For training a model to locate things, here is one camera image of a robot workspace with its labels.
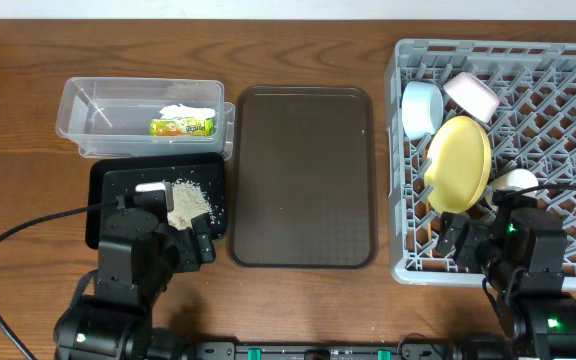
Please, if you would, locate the rice pile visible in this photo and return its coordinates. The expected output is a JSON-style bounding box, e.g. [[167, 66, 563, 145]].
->
[[168, 179, 224, 230]]

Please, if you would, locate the yellow round plate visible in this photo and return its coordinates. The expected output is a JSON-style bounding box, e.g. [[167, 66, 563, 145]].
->
[[424, 116, 492, 213]]

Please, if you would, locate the green snack wrapper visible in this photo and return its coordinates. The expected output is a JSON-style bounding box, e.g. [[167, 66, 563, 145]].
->
[[150, 117, 214, 136]]

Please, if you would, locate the white tissue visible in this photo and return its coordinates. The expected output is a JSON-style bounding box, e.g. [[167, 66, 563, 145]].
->
[[159, 104, 217, 120]]

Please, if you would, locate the light blue bowl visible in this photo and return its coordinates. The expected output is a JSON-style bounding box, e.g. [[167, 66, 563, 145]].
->
[[401, 81, 444, 140]]

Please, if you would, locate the white rice bowl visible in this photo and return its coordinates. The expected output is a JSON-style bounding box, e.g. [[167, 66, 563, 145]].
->
[[443, 72, 500, 123]]

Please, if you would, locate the wooden chopstick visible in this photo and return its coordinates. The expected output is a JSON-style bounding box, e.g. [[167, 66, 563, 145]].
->
[[425, 200, 434, 258]]

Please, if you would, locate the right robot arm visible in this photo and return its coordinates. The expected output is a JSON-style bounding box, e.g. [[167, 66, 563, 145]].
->
[[437, 207, 576, 359]]

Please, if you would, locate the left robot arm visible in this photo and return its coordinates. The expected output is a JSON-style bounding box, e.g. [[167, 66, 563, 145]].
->
[[54, 208, 216, 360]]

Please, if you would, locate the black waste tray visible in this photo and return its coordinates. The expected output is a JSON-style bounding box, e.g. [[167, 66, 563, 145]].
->
[[88, 153, 227, 240]]

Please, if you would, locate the grey plastic dishwasher rack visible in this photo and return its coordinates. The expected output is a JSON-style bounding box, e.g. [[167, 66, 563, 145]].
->
[[384, 39, 576, 290]]

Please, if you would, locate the dark brown serving tray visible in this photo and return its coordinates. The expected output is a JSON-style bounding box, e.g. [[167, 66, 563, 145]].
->
[[227, 85, 378, 270]]

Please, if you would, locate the clear plastic bin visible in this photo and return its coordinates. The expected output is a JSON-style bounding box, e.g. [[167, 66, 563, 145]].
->
[[56, 77, 235, 159]]

